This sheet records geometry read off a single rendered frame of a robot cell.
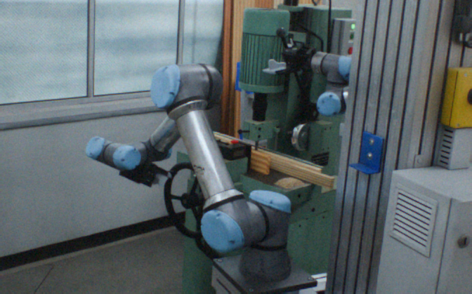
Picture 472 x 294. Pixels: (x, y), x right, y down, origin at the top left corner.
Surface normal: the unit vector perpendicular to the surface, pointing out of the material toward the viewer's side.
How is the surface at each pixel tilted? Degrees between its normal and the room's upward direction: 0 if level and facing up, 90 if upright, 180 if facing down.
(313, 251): 90
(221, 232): 96
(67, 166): 90
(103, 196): 90
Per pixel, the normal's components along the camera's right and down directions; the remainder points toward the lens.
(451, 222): -0.89, 0.06
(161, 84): -0.76, 0.00
